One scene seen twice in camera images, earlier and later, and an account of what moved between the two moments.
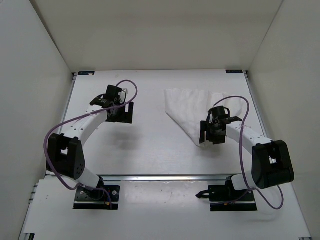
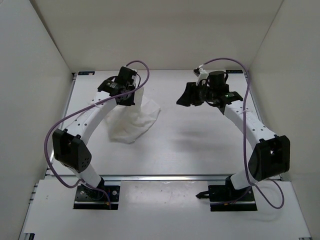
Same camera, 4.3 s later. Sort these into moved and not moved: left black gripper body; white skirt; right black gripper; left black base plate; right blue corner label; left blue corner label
Moved: white skirt; right black gripper; left black gripper body
Not moved: left blue corner label; right blue corner label; left black base plate
